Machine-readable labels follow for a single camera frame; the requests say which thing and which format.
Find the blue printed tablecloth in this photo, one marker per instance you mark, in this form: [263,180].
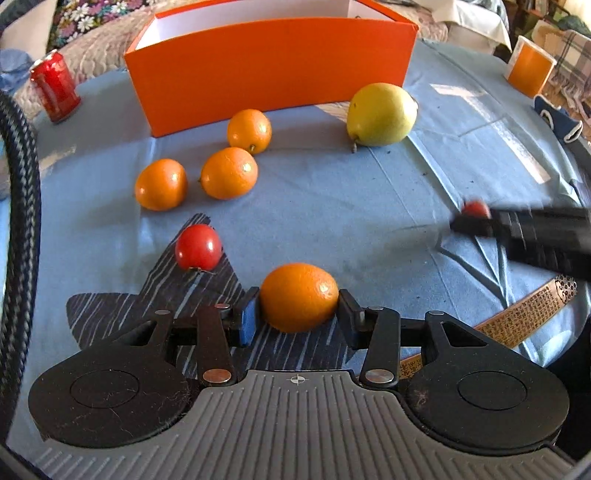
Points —
[323,207]

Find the small orange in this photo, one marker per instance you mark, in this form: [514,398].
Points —
[299,297]
[229,173]
[249,130]
[161,184]

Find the white pillow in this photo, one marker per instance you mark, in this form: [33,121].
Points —
[27,27]

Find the white folded sheet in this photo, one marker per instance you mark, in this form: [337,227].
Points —
[475,23]

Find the yellow-green lemon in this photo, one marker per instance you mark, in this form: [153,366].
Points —
[381,114]

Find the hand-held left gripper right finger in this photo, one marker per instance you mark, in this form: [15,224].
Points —
[347,318]

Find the small red tomato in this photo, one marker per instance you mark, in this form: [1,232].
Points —
[475,208]
[198,247]

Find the orange cardboard box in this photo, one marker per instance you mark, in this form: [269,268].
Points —
[277,69]

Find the floral cushion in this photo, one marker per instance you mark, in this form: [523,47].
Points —
[87,16]

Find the brown engraved wooden strip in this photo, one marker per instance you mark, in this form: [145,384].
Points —
[521,318]

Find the red soda can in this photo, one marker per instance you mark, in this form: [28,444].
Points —
[55,86]

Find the plaid blanket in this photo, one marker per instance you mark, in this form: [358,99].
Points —
[572,50]

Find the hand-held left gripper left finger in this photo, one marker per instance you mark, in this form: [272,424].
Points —
[247,321]

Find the blue bedsheet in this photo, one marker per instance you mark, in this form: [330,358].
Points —
[11,69]

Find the orange cup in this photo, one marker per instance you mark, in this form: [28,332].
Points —
[530,68]

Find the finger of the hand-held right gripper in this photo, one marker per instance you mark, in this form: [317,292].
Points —
[475,226]

